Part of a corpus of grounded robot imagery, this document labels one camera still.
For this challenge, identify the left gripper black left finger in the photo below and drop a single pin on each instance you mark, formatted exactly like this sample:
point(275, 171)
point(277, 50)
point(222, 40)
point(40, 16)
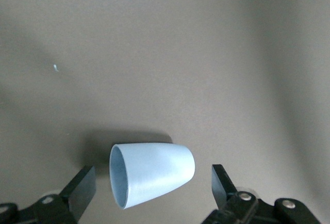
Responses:
point(77, 193)

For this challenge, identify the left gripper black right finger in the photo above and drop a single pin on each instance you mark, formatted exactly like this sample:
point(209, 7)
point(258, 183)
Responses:
point(232, 208)

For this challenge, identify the light blue cup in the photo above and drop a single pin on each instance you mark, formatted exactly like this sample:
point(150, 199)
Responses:
point(154, 172)

